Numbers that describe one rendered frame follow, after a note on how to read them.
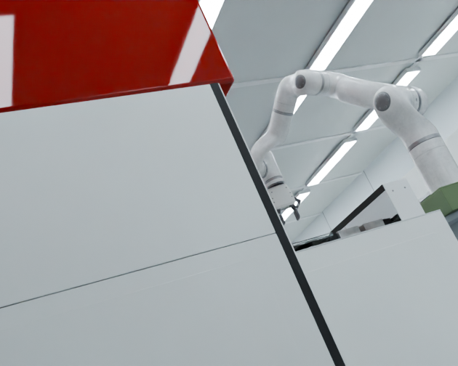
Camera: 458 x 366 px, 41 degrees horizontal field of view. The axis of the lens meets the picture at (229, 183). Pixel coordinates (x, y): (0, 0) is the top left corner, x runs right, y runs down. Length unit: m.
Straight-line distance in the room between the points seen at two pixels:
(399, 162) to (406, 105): 5.29
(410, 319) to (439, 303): 0.11
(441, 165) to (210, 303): 1.14
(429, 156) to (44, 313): 1.41
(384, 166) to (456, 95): 1.43
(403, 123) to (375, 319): 0.81
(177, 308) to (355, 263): 0.60
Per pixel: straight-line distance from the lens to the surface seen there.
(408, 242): 1.75
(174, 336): 1.18
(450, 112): 6.78
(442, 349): 1.68
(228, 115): 1.44
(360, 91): 2.31
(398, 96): 2.15
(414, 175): 5.97
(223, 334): 1.20
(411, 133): 2.17
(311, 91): 2.42
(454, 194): 2.01
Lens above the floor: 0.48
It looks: 21 degrees up
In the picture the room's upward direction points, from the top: 23 degrees counter-clockwise
